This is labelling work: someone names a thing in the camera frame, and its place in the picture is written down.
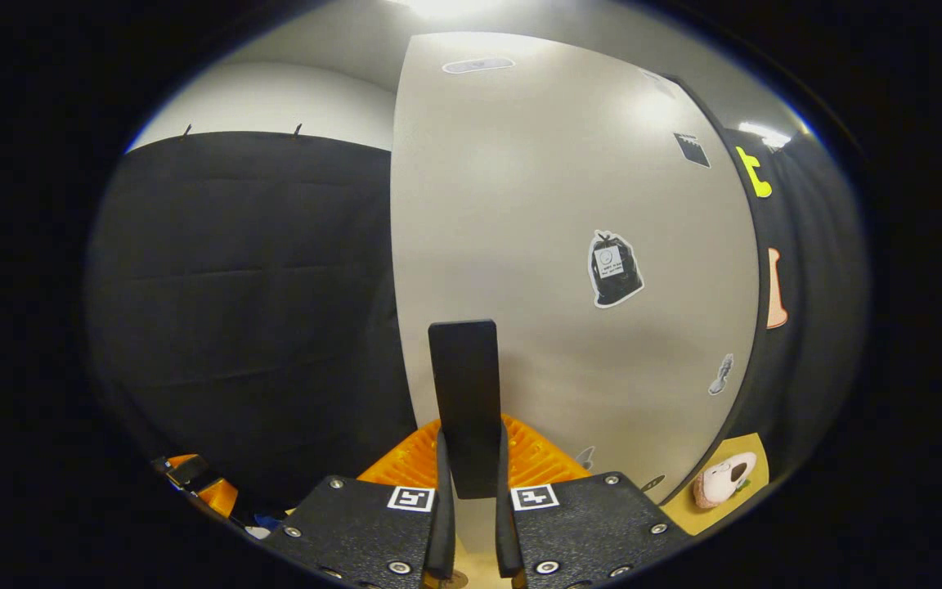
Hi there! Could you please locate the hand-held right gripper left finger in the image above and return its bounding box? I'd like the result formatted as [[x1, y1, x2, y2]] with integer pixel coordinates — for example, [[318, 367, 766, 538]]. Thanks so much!
[[262, 419, 457, 589]]

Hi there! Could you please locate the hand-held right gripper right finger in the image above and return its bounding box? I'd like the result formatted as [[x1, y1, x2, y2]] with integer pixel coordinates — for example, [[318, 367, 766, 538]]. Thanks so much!
[[494, 416, 693, 589]]

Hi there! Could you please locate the black door handle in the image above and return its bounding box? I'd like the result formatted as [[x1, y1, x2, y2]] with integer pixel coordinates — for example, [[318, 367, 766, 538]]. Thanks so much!
[[428, 320, 501, 500]]

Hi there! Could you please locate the beige cabinet door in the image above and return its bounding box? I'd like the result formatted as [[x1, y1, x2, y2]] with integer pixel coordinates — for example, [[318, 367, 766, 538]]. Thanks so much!
[[389, 31, 762, 557]]

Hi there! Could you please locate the black backdrop cloth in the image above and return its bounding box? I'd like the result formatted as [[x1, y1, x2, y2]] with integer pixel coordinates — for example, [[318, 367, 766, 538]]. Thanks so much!
[[85, 123, 871, 512]]

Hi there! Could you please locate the large ceiling light panel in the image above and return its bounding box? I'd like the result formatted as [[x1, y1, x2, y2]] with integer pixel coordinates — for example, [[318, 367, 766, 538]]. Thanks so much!
[[389, 0, 521, 21]]

